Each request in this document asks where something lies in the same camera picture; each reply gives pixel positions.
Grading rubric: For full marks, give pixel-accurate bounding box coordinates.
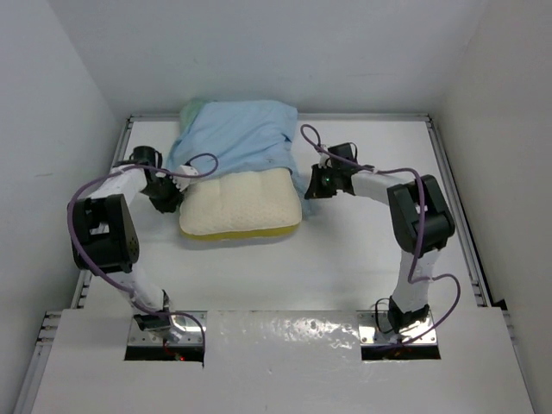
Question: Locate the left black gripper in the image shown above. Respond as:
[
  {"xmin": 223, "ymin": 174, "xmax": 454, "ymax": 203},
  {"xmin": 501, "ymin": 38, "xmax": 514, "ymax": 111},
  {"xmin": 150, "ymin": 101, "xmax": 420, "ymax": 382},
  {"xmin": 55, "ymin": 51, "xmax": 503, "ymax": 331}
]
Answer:
[{"xmin": 140, "ymin": 172, "xmax": 186, "ymax": 214}]

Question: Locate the cream pillow with yellow edge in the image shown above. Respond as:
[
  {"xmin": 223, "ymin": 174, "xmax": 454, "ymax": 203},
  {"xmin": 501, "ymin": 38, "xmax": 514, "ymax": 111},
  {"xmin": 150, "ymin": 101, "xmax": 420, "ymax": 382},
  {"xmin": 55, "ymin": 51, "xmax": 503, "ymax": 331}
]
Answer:
[{"xmin": 179, "ymin": 168, "xmax": 303, "ymax": 242}]

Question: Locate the green and blue pillowcase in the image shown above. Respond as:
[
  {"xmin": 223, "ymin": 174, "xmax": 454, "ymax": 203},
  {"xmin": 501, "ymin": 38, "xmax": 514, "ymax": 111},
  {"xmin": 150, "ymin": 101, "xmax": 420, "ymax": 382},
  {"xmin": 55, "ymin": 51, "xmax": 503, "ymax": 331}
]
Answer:
[{"xmin": 165, "ymin": 98, "xmax": 313, "ymax": 216}]

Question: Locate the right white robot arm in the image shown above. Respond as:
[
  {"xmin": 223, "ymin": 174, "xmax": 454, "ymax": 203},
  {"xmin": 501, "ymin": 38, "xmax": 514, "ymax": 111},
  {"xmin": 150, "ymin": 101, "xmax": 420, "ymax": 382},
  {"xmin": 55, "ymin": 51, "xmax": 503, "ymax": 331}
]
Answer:
[{"xmin": 305, "ymin": 143, "xmax": 455, "ymax": 333}]

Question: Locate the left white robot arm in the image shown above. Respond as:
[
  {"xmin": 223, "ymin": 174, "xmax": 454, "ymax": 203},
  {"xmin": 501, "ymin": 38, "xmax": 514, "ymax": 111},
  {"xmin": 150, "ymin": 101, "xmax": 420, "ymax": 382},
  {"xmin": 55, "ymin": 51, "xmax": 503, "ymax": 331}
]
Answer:
[{"xmin": 69, "ymin": 146, "xmax": 185, "ymax": 342}]

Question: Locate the white front cover board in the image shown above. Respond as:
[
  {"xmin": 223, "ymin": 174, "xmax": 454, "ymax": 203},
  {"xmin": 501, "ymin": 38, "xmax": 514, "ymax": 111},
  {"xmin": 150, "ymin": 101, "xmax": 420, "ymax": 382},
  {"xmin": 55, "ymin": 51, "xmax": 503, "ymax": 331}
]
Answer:
[{"xmin": 34, "ymin": 309, "xmax": 532, "ymax": 413}]

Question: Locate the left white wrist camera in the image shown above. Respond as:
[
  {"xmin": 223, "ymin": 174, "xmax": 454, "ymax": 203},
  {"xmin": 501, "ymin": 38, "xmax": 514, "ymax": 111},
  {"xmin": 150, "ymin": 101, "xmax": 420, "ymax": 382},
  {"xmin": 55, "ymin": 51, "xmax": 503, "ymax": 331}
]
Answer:
[{"xmin": 172, "ymin": 165, "xmax": 199, "ymax": 193}]

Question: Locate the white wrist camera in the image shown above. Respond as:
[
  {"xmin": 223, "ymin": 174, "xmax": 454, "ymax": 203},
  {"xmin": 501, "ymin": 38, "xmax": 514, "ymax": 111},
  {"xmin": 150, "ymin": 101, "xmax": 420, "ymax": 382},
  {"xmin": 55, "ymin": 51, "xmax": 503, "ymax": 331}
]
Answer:
[
  {"xmin": 172, "ymin": 165, "xmax": 199, "ymax": 193},
  {"xmin": 318, "ymin": 154, "xmax": 332, "ymax": 168}
]

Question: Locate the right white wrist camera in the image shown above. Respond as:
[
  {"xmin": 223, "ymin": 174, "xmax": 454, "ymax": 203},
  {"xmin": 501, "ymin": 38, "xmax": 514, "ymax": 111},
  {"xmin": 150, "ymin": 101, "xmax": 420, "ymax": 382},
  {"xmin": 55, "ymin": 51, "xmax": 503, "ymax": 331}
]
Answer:
[{"xmin": 318, "ymin": 154, "xmax": 332, "ymax": 168}]

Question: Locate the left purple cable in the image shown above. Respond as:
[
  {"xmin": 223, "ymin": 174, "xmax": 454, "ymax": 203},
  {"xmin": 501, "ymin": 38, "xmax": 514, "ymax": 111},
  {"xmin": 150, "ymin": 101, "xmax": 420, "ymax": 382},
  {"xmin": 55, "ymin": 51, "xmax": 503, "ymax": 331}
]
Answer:
[{"xmin": 66, "ymin": 153, "xmax": 219, "ymax": 359}]

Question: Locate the purple cable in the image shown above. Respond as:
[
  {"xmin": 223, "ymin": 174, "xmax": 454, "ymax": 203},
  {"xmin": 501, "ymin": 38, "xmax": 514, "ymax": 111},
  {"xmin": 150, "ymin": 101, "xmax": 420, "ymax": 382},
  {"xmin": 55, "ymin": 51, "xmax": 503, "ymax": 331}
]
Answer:
[
  {"xmin": 299, "ymin": 123, "xmax": 462, "ymax": 348},
  {"xmin": 66, "ymin": 153, "xmax": 219, "ymax": 359}
]

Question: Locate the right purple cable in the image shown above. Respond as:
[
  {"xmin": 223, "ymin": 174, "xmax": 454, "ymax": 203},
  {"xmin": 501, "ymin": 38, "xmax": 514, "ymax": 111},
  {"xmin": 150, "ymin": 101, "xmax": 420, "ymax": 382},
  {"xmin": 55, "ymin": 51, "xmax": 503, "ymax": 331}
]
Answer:
[{"xmin": 299, "ymin": 123, "xmax": 462, "ymax": 348}]

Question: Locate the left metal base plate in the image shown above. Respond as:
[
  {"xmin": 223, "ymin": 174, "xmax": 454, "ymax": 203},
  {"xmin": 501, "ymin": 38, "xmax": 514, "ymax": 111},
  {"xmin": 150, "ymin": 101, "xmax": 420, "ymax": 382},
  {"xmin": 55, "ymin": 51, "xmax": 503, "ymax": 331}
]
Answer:
[{"xmin": 128, "ymin": 311, "xmax": 207, "ymax": 347}]

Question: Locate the metal base plate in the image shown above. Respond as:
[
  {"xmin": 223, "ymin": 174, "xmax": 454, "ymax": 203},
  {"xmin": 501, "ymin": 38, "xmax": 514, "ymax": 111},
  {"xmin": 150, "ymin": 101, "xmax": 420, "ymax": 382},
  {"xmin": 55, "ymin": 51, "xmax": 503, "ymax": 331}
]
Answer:
[
  {"xmin": 357, "ymin": 310, "xmax": 438, "ymax": 347},
  {"xmin": 128, "ymin": 311, "xmax": 207, "ymax": 347}
]

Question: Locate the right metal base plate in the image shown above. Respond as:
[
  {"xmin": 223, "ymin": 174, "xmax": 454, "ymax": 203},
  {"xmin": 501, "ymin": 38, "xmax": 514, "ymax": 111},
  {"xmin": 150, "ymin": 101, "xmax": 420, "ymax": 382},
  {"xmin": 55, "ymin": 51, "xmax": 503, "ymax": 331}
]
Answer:
[{"xmin": 357, "ymin": 310, "xmax": 438, "ymax": 347}]

